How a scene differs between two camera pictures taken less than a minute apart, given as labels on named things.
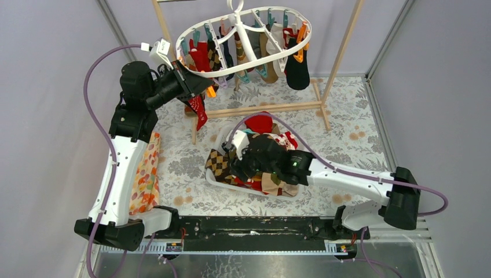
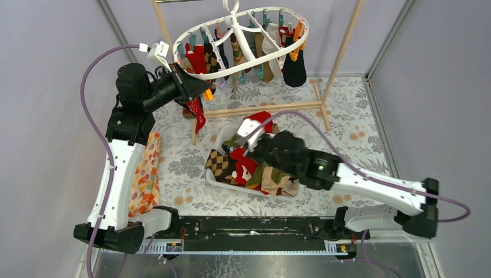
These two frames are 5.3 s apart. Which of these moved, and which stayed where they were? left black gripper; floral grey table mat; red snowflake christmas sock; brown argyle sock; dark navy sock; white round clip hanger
Moved: white round clip hanger; dark navy sock
Stayed: left black gripper; floral grey table mat; brown argyle sock; red snowflake christmas sock
